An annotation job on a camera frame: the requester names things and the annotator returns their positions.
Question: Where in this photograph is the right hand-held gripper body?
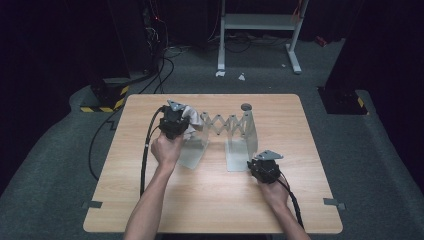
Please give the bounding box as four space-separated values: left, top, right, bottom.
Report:
253 149 284 184

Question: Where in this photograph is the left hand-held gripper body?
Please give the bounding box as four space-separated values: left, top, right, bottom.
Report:
158 99 191 140

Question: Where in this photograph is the grey metal extendable bookend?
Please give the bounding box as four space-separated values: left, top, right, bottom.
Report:
176 110 259 173

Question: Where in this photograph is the white quilted cloth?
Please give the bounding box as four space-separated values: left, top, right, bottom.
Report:
181 105 205 141

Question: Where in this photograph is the person's right hand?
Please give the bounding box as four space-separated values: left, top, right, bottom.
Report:
258 179 289 212

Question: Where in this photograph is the person's left hand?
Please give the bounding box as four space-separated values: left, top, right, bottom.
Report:
150 132 184 171

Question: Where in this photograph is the grey tape piece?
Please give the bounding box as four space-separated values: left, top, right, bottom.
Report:
82 200 103 210
323 197 347 211

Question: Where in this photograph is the black base with yellow stripes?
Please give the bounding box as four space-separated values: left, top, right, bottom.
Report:
79 78 130 113

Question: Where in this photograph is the black equipment rack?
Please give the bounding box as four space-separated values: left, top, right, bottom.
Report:
106 0 167 76

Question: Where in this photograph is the black perforated base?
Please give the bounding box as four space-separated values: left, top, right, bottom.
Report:
317 85 370 116

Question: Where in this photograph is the white metal stand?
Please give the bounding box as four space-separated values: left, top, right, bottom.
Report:
217 0 310 75

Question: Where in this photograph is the right hand-held gripper black cable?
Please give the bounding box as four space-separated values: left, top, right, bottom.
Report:
278 172 305 230

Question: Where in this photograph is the hand-held gripper black cable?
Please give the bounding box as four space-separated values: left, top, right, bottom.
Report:
278 172 305 230
139 106 166 198

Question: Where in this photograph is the left hand-held gripper black cable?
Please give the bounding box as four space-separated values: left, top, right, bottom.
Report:
139 106 166 198

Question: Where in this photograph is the looped black floor cable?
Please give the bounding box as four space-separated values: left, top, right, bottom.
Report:
153 57 176 94

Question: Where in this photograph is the long black floor cable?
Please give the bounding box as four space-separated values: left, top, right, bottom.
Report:
87 57 167 182

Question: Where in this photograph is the black cable bundle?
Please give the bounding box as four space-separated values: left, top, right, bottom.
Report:
208 31 291 54

